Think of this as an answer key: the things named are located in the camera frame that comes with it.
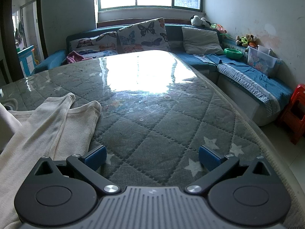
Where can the pink and green toy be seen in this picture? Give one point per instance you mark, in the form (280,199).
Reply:
(220,28)

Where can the blue sofa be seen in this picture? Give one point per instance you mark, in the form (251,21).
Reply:
(176,34)

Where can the pink cloth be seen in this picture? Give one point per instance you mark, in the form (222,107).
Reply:
(73,58)

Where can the small butterfly print pillow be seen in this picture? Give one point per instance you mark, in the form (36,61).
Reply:
(95,44)

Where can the blue patterned sofa blanket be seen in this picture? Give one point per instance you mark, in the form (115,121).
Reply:
(250,76)

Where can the hanging clothes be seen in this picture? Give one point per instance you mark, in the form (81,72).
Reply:
(20,33)

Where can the grey pillow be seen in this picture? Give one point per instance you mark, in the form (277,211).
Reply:
(200,40)

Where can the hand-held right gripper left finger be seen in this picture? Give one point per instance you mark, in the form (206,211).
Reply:
(96,157)

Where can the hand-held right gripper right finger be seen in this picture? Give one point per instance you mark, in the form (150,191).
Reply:
(208,157)

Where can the grey star quilted table cover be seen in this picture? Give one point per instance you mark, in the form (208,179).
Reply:
(166,114)

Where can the light blue cabinet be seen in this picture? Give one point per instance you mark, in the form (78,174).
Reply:
(26,60)

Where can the cream long-sleeved top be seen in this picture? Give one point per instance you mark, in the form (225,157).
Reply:
(35,133)

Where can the red plastic stool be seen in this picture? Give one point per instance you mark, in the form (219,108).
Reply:
(297,124)

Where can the large butterfly print pillow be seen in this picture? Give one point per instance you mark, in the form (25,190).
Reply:
(143,35)

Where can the green bowl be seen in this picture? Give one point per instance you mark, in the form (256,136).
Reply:
(232,53)

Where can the panda plush toy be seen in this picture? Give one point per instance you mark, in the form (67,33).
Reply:
(196,20)

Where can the brown and green plush toys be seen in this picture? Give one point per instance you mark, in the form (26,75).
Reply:
(245,40)

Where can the clear plastic storage box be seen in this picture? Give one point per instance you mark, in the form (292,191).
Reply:
(259,62)

